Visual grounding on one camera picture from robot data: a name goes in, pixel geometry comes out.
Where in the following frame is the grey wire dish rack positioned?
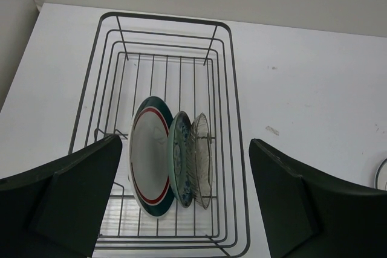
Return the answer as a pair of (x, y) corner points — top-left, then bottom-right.
(69, 12), (250, 257)

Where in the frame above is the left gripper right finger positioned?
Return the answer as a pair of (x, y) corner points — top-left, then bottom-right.
(249, 139), (386, 257)

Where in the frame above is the green red rimmed plate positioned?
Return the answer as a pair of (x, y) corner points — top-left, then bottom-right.
(128, 96), (175, 218)

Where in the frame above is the orange sunburst plate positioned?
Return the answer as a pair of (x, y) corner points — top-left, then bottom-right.
(374, 159), (387, 191)

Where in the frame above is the blue patterned plate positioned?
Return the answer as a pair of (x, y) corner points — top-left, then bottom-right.
(167, 111), (193, 208)

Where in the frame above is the clear glass plate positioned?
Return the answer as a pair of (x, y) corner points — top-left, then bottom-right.
(186, 112), (213, 209)

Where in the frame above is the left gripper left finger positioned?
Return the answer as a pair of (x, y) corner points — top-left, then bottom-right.
(1, 135), (122, 257)

